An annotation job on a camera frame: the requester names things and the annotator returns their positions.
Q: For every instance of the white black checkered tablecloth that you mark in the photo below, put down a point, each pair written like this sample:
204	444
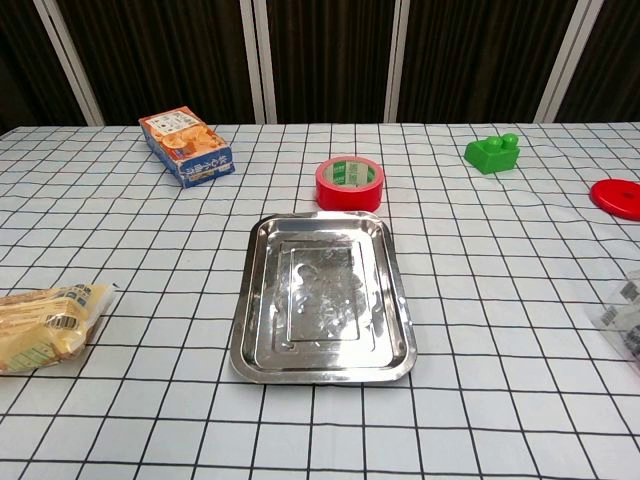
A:
150	430

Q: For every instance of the silver metal tray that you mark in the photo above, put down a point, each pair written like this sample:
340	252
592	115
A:
322	295

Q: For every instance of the yellow plastic snack package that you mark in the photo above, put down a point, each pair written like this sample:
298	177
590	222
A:
40	325

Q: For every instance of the green toy building block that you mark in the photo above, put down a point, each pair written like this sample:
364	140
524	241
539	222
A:
490	155

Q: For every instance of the red tape roll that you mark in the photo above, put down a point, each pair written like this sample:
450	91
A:
347	191

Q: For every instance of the white partition frame post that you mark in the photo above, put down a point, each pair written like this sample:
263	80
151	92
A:
562	60
260	60
397	60
70	60

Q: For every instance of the blue orange snack box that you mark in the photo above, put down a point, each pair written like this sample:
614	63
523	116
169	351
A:
187	150

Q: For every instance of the red plastic disc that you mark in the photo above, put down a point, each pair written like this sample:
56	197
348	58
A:
617	197

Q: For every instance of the clear plastic bag with print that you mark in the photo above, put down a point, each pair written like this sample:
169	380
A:
620	315

